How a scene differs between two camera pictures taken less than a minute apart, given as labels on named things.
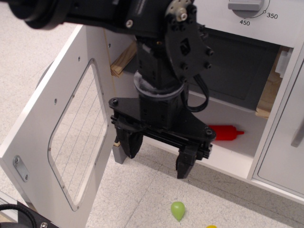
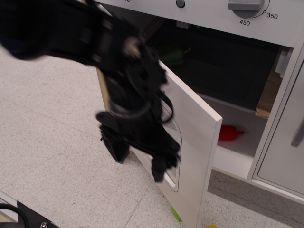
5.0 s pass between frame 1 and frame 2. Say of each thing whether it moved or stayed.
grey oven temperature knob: stayed
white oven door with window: moved
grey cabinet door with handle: stayed
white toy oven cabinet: stayed
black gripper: moved
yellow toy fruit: stayed
